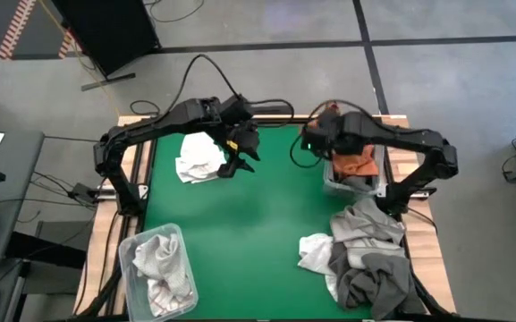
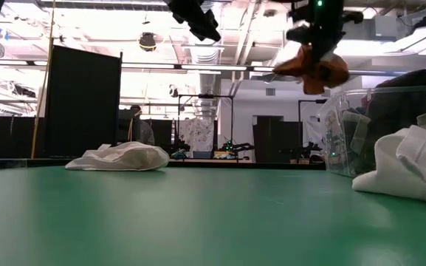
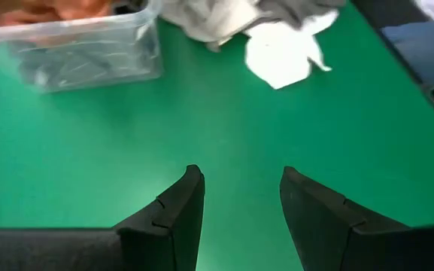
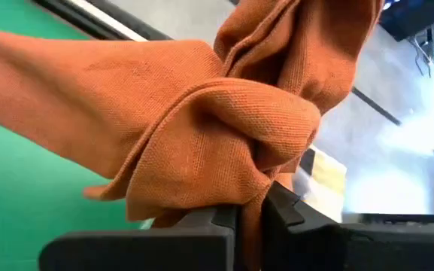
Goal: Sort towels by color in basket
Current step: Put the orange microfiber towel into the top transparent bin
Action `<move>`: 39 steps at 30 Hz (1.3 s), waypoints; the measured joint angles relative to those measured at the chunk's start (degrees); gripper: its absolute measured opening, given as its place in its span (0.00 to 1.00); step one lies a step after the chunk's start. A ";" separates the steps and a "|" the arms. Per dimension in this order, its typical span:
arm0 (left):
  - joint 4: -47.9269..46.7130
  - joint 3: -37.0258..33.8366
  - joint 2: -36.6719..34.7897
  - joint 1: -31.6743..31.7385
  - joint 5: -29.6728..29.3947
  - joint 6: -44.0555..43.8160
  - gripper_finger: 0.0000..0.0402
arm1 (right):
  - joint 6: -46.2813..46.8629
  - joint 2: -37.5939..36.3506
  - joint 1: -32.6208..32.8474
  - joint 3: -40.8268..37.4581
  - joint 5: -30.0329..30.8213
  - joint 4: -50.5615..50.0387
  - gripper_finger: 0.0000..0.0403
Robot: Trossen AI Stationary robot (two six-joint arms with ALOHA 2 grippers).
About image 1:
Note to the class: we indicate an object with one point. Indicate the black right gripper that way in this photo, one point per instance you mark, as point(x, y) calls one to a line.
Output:
point(322, 134)

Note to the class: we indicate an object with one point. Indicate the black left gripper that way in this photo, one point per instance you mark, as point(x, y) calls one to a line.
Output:
point(245, 138)

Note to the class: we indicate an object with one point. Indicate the orange towel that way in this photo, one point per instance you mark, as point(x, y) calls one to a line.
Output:
point(356, 163)

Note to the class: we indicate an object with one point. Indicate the light gray towel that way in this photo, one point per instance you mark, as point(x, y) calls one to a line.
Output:
point(365, 223)

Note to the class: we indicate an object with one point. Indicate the pale gray waffle towel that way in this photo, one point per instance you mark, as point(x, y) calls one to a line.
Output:
point(163, 259)

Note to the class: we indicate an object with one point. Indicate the white towel with red stripes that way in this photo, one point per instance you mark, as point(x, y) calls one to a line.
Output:
point(172, 299)

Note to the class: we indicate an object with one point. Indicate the dark gray fuzzy towel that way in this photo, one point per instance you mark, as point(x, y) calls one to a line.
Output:
point(383, 282)

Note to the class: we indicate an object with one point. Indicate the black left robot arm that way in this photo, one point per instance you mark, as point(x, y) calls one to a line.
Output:
point(150, 127)

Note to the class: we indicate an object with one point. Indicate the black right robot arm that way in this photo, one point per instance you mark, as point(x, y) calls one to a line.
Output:
point(400, 134)

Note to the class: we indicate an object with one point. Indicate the yellow tag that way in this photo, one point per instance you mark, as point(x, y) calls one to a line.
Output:
point(232, 145)

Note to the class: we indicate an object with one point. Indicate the clear plastic bin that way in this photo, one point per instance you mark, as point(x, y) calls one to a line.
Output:
point(329, 183)
point(128, 268)

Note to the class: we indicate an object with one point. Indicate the black power adapter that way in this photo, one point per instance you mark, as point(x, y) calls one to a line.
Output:
point(83, 192)

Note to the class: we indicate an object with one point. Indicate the black partition panel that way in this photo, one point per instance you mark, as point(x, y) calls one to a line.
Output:
point(105, 27)

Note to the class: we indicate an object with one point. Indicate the black floor box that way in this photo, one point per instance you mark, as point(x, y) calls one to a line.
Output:
point(47, 246)

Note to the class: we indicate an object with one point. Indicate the gray desk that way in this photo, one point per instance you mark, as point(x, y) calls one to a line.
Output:
point(11, 188)

